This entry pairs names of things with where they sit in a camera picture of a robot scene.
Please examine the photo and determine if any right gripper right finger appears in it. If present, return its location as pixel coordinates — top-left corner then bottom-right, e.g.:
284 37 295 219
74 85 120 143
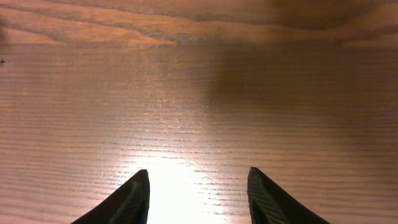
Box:
247 167 329 224

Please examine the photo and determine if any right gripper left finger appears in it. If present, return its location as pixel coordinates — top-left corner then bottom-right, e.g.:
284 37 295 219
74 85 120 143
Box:
72 169 150 224

